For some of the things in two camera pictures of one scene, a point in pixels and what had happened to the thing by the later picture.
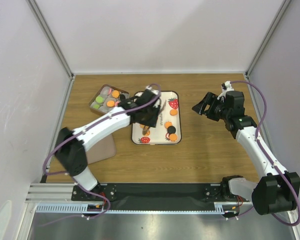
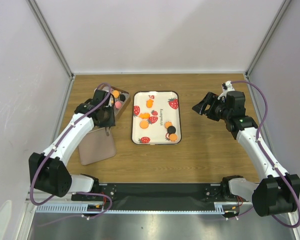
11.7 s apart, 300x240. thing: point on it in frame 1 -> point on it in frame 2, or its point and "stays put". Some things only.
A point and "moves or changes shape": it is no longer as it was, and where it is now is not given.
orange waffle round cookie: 115,94 stays put
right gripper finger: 212,99 stays put
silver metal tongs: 145,128 moves or changes shape
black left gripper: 152,122 -> 111,122
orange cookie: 173,137 stays put
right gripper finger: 201,107 stays put
